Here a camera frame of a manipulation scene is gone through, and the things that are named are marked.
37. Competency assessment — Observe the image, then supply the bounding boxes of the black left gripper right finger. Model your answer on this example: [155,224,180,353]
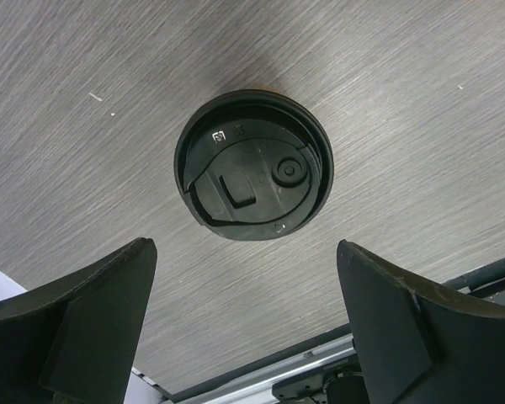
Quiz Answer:
[337,240,505,403]

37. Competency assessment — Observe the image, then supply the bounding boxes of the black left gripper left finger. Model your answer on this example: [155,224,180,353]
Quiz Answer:
[0,237,157,403]

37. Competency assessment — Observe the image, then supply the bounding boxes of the black plastic cup lid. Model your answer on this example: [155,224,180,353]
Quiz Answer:
[173,89,334,241]

